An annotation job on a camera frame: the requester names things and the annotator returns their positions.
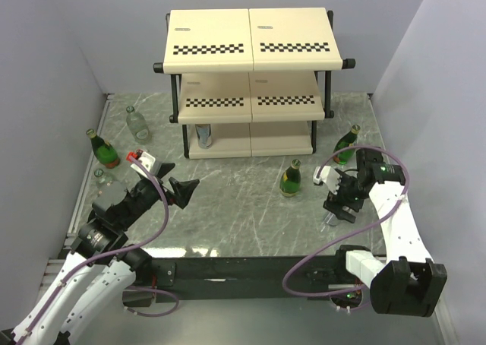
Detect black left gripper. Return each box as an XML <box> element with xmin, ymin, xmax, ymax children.
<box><xmin>118</xmin><ymin>163</ymin><xmax>199</xmax><ymax>229</ymax></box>

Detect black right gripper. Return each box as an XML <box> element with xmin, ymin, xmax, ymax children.
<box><xmin>323</xmin><ymin>169</ymin><xmax>368</xmax><ymax>224</ymax></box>

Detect silver energy drink can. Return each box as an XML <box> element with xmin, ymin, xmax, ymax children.
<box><xmin>323</xmin><ymin>213</ymin><xmax>340</xmax><ymax>226</ymax></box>

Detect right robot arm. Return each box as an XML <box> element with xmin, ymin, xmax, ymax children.
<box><xmin>313</xmin><ymin>148</ymin><xmax>447</xmax><ymax>317</ymax></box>

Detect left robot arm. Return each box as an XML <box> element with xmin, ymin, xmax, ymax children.
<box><xmin>5</xmin><ymin>161</ymin><xmax>200</xmax><ymax>344</ymax></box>

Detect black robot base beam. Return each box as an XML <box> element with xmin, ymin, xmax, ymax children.
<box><xmin>121</xmin><ymin>255</ymin><xmax>380</xmax><ymax>304</ymax></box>

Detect beige three-tier shelf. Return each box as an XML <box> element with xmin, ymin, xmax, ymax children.
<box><xmin>153</xmin><ymin>8</ymin><xmax>355</xmax><ymax>159</ymax></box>

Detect green bottle far right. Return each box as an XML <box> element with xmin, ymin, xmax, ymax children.
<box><xmin>333</xmin><ymin>123</ymin><xmax>361</xmax><ymax>166</ymax></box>

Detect green Perrier bottle centre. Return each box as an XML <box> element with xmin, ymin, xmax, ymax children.
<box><xmin>279</xmin><ymin>159</ymin><xmax>301</xmax><ymax>197</ymax></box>

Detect clear glass bottle rear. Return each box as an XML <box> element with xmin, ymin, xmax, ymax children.
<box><xmin>125</xmin><ymin>106</ymin><xmax>151</xmax><ymax>144</ymax></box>

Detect clear glass bottle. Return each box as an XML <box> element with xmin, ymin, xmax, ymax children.
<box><xmin>125</xmin><ymin>106</ymin><xmax>151</xmax><ymax>144</ymax></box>
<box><xmin>93</xmin><ymin>169</ymin><xmax>117</xmax><ymax>191</ymax></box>

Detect clear glass bottle front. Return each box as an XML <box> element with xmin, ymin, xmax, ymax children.
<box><xmin>93</xmin><ymin>169</ymin><xmax>117</xmax><ymax>191</ymax></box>

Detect green bottle left side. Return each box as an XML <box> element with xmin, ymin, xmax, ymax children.
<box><xmin>86</xmin><ymin>128</ymin><xmax>120</xmax><ymax>169</ymax></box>

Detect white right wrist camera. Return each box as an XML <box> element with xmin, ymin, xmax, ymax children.
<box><xmin>312</xmin><ymin>166</ymin><xmax>341</xmax><ymax>195</ymax></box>

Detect aluminium frame rail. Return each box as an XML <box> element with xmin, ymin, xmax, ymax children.
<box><xmin>37</xmin><ymin>257</ymin><xmax>441</xmax><ymax>296</ymax></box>

